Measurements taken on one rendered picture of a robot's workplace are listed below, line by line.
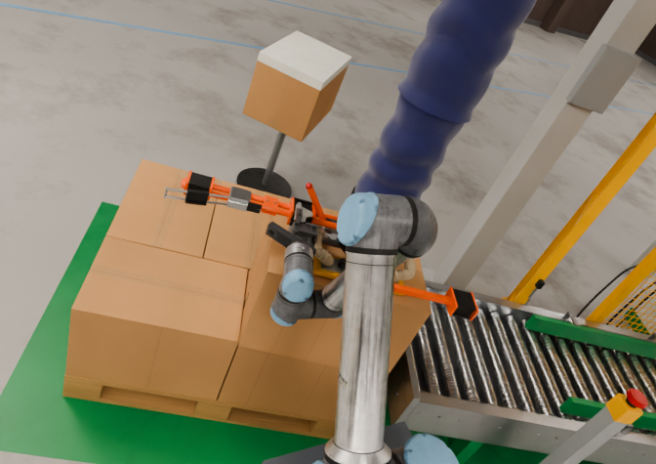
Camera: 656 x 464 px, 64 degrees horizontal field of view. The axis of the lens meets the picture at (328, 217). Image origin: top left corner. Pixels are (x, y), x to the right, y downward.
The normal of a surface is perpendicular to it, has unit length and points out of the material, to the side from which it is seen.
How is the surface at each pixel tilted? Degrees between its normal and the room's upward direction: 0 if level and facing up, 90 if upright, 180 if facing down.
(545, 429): 90
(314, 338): 90
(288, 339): 90
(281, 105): 90
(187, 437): 0
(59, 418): 0
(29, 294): 0
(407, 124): 101
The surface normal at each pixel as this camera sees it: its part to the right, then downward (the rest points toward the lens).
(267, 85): -0.30, 0.49
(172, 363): 0.03, 0.62
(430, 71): -0.72, 0.33
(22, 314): 0.33, -0.75
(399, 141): -0.56, 0.02
